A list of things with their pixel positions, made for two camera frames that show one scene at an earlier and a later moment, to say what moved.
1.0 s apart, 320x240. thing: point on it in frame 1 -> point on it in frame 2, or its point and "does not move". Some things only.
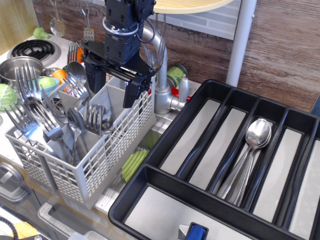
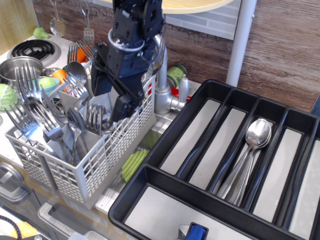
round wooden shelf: (185, 6) does not move
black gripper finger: (134, 89) -> (124, 106)
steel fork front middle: (38, 111) does not move
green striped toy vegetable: (132, 163) does not move
